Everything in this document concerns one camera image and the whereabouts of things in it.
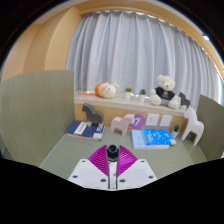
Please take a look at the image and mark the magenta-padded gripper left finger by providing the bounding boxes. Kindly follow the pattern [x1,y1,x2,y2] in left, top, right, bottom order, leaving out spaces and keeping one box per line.
[68,145,114,191]

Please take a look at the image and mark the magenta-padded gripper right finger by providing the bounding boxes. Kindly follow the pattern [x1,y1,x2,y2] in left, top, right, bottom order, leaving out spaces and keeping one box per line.
[112,144,158,191]

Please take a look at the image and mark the small black charger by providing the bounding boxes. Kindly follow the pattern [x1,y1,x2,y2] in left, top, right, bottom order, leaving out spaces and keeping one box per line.
[106,143,120,163]

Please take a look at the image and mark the light blue book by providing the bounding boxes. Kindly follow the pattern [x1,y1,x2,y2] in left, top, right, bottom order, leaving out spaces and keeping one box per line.
[131,129,171,150]

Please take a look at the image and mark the dark blue book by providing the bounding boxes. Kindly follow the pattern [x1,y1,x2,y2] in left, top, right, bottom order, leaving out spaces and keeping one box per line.
[65,120,106,141]

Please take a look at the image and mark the purple round number sign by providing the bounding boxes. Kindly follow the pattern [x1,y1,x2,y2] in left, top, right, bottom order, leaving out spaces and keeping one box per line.
[129,113,147,130]

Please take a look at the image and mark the pink horse figure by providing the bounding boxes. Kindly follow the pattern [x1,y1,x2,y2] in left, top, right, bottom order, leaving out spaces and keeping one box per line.
[110,113,136,137]

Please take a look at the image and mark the small potted plant white pot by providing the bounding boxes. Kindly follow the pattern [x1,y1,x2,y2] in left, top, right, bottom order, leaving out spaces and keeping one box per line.
[124,87,133,101]
[138,88,148,103]
[171,124,181,139]

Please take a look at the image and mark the grey horse figure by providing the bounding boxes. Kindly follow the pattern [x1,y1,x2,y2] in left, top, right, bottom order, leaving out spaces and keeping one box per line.
[81,102,105,131]

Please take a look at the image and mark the large white horse figure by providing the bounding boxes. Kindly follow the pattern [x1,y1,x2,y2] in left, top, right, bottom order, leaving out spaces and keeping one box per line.
[180,105,205,147]

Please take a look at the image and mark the light wooden sill ledge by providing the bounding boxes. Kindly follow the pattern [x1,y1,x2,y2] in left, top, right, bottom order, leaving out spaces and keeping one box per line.
[73,90,198,118]

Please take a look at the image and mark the green desk partition panel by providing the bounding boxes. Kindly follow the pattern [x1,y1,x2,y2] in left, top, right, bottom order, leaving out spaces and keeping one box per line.
[195,94,224,163]
[0,69,76,168]

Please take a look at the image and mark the cream teddy bear black shirt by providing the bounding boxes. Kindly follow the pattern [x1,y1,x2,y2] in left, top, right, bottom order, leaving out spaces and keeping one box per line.
[148,74,181,110]

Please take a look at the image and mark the round orange white plush toy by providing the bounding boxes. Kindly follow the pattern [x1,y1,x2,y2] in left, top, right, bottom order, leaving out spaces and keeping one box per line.
[94,82,120,99]

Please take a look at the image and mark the small dark horse figure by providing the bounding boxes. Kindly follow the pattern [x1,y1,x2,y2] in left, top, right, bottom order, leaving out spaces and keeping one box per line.
[178,91,191,110]

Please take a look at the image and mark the grey pleated curtain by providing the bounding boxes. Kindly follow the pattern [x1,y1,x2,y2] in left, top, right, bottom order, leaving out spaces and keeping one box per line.
[65,9,221,109]

